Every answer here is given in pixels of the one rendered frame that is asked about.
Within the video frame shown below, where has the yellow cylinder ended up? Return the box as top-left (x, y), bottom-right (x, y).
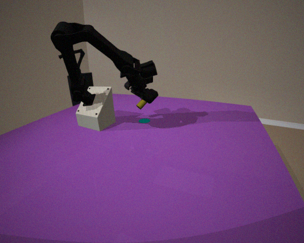
top-left (136, 99), bottom-right (147, 109)

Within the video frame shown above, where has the cyan circle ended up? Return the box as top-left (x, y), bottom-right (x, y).
top-left (139, 118), bottom-right (150, 123)

